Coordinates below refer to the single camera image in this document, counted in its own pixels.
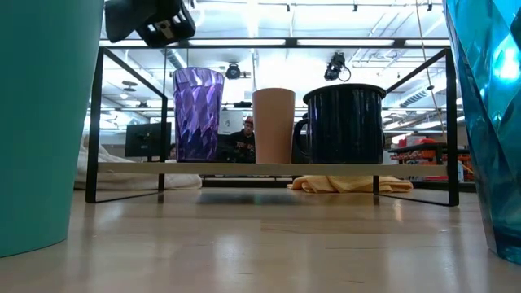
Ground purple faceted plastic cup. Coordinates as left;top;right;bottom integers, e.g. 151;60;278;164
172;66;226;164

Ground peach plastic cup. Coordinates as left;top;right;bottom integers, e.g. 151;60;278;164
252;87;297;165

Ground white crumpled cloth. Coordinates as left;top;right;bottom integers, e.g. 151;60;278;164
73;133;204;191

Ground workbench with red bins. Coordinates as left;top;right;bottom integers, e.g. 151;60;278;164
388;133;475;183

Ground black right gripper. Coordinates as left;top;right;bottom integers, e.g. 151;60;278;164
104;0;197;49

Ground black overhead camera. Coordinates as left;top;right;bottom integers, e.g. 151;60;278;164
323;51;352;83

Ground black ceiling spotlight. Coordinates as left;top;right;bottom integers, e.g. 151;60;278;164
225;62;250;81

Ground black table frame rail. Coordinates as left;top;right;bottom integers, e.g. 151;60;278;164
201;174;477;193

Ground black computer monitor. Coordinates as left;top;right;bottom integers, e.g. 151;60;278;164
124;121;173;160

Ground blue faceted plastic cup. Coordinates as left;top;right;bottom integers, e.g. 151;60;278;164
442;0;521;266

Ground beige hanging cable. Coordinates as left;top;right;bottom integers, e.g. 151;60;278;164
414;0;448;138

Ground black metal frame shelf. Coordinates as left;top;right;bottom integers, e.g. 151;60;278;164
84;46;461;208

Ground yellow folded cloth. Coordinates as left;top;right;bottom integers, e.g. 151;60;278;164
286;174;414;195

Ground teal plastic cup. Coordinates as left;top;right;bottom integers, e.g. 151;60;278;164
0;0;105;259

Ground dark navy enamel mug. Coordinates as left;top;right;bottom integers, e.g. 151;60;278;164
291;82;388;165

